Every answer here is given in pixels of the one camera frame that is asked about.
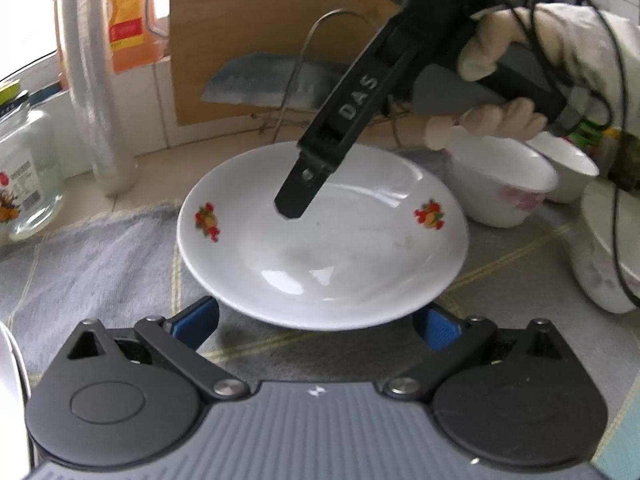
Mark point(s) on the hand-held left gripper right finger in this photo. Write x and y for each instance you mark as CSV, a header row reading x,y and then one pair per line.
x,y
440,330

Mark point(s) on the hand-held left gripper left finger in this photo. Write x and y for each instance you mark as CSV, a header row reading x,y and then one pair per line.
x,y
197,320

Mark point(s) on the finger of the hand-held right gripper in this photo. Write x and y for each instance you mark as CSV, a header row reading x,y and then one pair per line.
x,y
350,105

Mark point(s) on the deep white floral plate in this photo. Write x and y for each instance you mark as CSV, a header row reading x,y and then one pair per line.
x,y
350,270

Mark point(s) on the white floral bowl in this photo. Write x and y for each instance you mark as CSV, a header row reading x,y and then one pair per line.
x,y
570,165
595,260
500,185

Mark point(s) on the large white floral plate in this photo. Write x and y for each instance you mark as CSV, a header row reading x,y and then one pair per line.
x,y
10,385

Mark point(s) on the person's right hand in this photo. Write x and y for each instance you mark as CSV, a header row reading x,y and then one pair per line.
x,y
580,55

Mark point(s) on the grey checked towel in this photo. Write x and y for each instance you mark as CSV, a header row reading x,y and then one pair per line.
x,y
100,270

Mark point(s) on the wooden cutting board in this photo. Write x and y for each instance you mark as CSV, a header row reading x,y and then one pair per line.
x,y
260,10

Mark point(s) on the glass jar yellow lid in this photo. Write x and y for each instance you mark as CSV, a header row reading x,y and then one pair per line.
x,y
30,175

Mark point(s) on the orange cooking oil bottle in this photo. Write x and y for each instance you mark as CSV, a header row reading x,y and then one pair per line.
x,y
132,20

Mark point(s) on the tall cling film roll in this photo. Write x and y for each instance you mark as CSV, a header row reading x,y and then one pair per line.
x,y
95,85

